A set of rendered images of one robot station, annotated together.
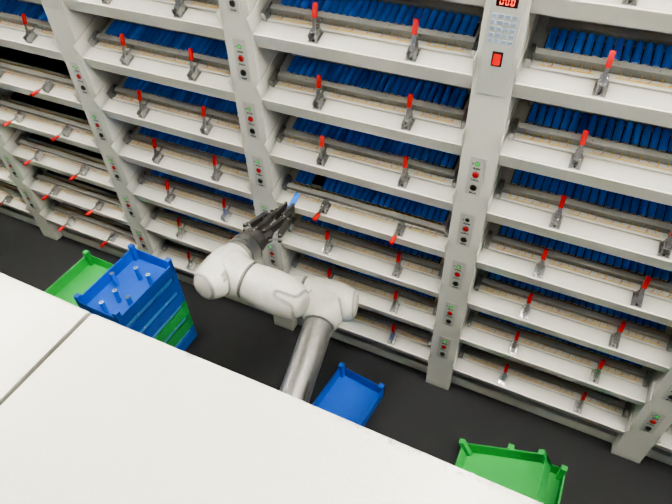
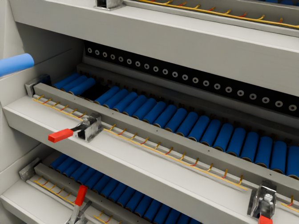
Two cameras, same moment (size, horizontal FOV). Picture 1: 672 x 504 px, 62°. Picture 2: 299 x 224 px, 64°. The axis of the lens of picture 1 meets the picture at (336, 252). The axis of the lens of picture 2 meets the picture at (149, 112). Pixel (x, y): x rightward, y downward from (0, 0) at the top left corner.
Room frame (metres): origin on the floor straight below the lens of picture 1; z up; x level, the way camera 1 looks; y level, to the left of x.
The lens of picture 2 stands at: (1.05, -0.02, 0.91)
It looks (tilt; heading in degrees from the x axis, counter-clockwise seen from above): 17 degrees down; 354
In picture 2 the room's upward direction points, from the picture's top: 13 degrees clockwise
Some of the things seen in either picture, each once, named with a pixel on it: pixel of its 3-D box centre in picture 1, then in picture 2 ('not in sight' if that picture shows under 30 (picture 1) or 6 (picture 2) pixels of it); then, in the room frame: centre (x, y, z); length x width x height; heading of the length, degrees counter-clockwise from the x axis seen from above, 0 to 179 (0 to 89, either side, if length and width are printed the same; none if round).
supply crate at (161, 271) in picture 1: (126, 283); not in sight; (1.39, 0.78, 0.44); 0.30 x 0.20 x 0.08; 151
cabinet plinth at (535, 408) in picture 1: (367, 330); not in sight; (1.44, -0.12, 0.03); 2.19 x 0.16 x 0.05; 63
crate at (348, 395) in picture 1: (342, 407); not in sight; (1.07, 0.00, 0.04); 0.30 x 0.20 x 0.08; 146
